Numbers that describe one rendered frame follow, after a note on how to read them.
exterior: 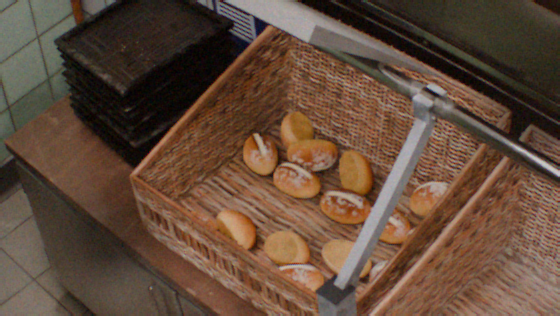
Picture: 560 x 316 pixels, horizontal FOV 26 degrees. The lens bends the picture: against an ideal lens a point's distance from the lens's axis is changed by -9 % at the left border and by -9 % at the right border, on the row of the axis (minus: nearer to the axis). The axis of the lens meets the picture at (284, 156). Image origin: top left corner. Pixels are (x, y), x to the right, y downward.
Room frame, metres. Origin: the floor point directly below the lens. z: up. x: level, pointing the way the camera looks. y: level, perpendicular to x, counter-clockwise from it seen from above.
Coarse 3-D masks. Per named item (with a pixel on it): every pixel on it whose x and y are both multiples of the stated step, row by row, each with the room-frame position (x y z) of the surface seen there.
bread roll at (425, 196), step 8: (424, 184) 1.66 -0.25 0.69; (432, 184) 1.65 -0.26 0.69; (440, 184) 1.64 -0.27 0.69; (448, 184) 1.65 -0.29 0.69; (416, 192) 1.65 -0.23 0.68; (424, 192) 1.64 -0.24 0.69; (432, 192) 1.63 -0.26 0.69; (440, 192) 1.63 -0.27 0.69; (416, 200) 1.64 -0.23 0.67; (424, 200) 1.63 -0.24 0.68; (432, 200) 1.62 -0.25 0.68; (416, 208) 1.63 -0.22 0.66; (424, 208) 1.62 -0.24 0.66
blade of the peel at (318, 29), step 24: (240, 0) 1.46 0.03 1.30; (264, 0) 1.43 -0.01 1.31; (288, 0) 1.74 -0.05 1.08; (288, 24) 1.38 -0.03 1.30; (312, 24) 1.36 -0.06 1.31; (336, 24) 1.65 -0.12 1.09; (336, 48) 1.38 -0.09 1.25; (360, 48) 1.41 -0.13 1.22; (384, 48) 1.58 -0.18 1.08; (432, 72) 1.52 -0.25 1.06
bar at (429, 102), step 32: (352, 64) 1.44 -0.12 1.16; (384, 64) 1.42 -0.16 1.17; (416, 96) 1.34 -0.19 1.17; (416, 128) 1.33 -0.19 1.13; (480, 128) 1.26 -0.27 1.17; (416, 160) 1.31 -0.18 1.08; (544, 160) 1.17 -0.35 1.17; (384, 192) 1.28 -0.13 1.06; (384, 224) 1.26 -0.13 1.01; (352, 256) 1.24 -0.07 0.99; (320, 288) 1.22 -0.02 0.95; (352, 288) 1.20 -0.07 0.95
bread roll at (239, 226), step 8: (224, 216) 1.69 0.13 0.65; (232, 216) 1.69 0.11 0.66; (240, 216) 1.69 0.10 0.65; (224, 224) 1.68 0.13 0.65; (232, 224) 1.67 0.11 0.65; (240, 224) 1.66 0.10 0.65; (248, 224) 1.67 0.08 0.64; (224, 232) 1.68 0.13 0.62; (232, 232) 1.65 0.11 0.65; (240, 232) 1.65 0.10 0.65; (248, 232) 1.65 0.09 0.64; (240, 240) 1.64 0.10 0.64; (248, 240) 1.64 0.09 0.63
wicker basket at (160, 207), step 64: (256, 64) 1.97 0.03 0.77; (320, 64) 1.97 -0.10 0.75; (192, 128) 1.85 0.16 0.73; (256, 128) 1.95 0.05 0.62; (320, 128) 1.93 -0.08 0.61; (448, 128) 1.72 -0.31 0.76; (192, 192) 1.83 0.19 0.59; (256, 192) 1.81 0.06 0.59; (320, 192) 1.78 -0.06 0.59; (448, 192) 1.51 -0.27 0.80; (192, 256) 1.65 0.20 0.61; (256, 256) 1.50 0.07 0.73; (320, 256) 1.61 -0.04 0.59; (384, 256) 1.58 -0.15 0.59
